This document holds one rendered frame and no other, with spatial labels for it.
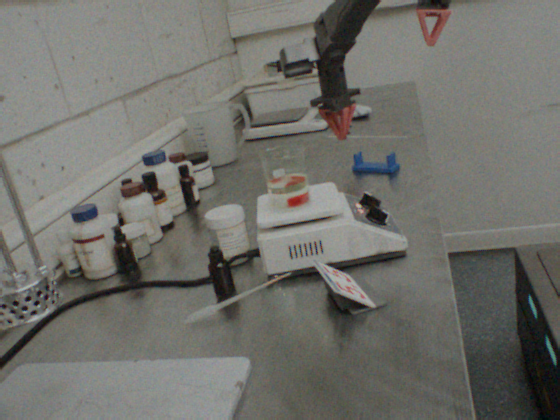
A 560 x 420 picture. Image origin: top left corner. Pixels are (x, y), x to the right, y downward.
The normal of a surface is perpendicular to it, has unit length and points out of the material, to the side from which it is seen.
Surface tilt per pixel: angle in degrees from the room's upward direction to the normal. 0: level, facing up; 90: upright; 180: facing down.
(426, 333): 0
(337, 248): 90
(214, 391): 0
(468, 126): 90
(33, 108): 90
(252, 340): 0
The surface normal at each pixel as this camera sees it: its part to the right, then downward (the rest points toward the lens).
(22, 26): 0.96, -0.11
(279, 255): 0.04, 0.35
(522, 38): -0.19, 0.38
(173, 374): -0.18, -0.92
